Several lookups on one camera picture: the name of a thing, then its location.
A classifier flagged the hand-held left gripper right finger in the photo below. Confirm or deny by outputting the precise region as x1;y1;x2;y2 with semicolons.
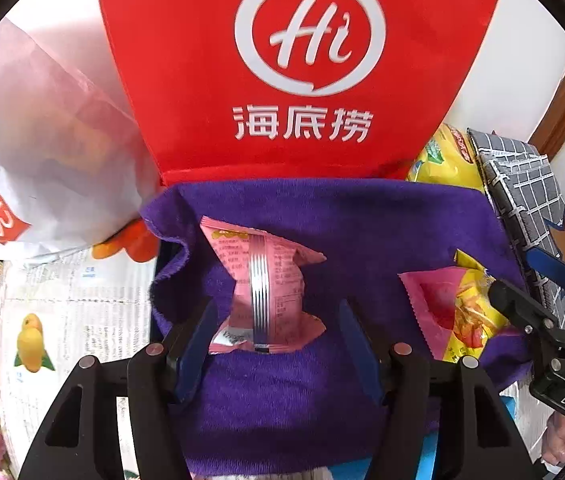
339;300;538;480

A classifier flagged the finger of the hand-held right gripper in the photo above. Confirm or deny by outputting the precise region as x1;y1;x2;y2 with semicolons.
523;247;565;336
489;279;563;343

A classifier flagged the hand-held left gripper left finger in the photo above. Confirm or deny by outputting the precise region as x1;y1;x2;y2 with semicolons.
17;300;219;480

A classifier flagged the pink snack packet silver seam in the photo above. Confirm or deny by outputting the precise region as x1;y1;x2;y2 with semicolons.
199;216;327;356

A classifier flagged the yellow snack packet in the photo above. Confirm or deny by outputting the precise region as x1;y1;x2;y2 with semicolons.
440;249;511;363

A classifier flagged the grey grid pattern box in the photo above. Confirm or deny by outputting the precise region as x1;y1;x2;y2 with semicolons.
467;127;565;333

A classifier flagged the fruit print tablecloth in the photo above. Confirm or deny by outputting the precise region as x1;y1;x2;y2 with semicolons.
0;220;183;480

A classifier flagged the purple towel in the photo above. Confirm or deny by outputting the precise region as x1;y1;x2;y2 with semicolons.
140;177;533;478

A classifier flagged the yellow green snack bag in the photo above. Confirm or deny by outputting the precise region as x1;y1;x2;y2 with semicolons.
405;122;488;193

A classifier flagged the white plastic bag red label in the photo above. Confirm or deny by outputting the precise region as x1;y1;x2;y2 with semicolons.
0;17;163;261

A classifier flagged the red bag with white logo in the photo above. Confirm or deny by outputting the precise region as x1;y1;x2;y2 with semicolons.
91;0;506;188

